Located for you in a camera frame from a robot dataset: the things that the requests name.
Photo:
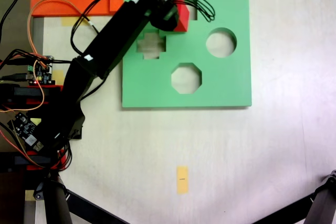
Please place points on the red square block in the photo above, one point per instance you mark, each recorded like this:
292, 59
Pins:
183, 18

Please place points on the green shape sorter board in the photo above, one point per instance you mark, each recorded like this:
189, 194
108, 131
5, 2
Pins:
223, 85

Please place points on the wide yellow tape piece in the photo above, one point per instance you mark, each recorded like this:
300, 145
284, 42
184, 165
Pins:
69, 21

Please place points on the small yellow tape piece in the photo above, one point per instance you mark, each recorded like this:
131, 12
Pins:
59, 75

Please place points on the circuit board with green terminal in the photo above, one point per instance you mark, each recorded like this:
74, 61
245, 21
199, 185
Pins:
42, 73

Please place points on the red and black clamp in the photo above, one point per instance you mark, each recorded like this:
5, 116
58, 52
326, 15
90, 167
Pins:
36, 159
26, 93

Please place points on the yellow tape strip with print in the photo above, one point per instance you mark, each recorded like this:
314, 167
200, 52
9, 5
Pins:
182, 180

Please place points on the black board with silver ports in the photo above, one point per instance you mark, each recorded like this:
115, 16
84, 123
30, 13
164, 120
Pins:
23, 127

